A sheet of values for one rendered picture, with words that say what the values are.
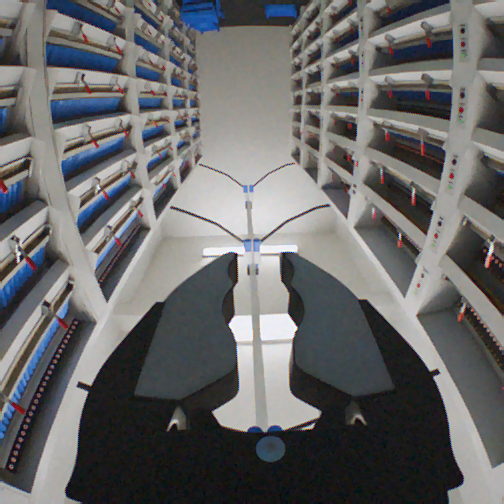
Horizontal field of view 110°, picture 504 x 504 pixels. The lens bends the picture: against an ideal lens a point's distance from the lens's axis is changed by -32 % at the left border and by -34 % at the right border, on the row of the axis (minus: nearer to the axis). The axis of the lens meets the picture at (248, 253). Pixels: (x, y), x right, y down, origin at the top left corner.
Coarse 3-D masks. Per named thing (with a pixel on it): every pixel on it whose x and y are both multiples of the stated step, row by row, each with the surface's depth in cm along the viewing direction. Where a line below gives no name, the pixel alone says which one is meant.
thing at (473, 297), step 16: (432, 272) 70; (448, 272) 63; (464, 272) 66; (464, 288) 56; (480, 288) 60; (464, 304) 55; (480, 304) 49; (496, 304) 53; (480, 320) 61; (496, 320) 43; (480, 336) 59; (496, 336) 41; (496, 352) 51
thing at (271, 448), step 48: (192, 432) 5; (240, 432) 5; (288, 432) 5; (336, 432) 4; (384, 432) 4; (96, 480) 3; (144, 480) 3; (192, 480) 4; (240, 480) 4; (288, 480) 4; (336, 480) 3; (384, 480) 3; (432, 480) 3
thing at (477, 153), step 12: (480, 132) 44; (492, 132) 40; (480, 144) 44; (492, 144) 40; (468, 156) 49; (480, 156) 48; (492, 156) 44; (480, 168) 51; (492, 168) 50; (492, 180) 52
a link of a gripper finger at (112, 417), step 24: (144, 336) 7; (120, 360) 7; (144, 360) 7; (96, 384) 6; (120, 384) 6; (96, 408) 5; (120, 408) 5; (144, 408) 5; (168, 408) 5; (96, 432) 5; (120, 432) 5; (144, 432) 5; (96, 456) 4; (72, 480) 3
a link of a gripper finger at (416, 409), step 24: (384, 336) 7; (384, 360) 6; (408, 360) 6; (408, 384) 6; (432, 384) 5; (360, 408) 5; (384, 408) 5; (408, 408) 5; (432, 408) 5; (408, 432) 4; (432, 432) 4; (432, 456) 4; (456, 480) 3
